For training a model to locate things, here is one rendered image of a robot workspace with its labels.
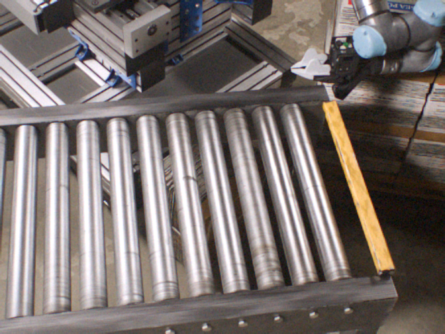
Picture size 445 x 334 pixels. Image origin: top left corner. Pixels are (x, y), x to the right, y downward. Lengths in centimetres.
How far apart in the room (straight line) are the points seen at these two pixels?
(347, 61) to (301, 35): 134
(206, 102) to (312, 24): 156
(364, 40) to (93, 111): 62
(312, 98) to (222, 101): 21
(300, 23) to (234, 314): 198
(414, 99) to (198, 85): 79
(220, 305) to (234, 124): 43
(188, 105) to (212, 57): 100
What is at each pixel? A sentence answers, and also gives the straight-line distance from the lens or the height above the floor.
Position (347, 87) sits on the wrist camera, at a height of 72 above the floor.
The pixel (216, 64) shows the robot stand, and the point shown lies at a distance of 244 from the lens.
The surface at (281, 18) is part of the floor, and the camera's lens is 300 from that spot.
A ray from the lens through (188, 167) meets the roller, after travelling 136.
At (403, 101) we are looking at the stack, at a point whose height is 53.
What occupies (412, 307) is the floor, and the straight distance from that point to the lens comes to 220.
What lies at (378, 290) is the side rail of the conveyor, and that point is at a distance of 125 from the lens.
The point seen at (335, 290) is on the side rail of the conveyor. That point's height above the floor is 80.
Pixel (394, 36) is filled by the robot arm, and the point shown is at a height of 91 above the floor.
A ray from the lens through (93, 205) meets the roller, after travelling 132.
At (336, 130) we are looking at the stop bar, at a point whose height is 82.
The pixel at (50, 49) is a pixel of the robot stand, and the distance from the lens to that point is 254.
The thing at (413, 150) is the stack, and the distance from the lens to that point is 213.
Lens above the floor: 187
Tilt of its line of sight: 52 degrees down
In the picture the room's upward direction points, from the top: 4 degrees clockwise
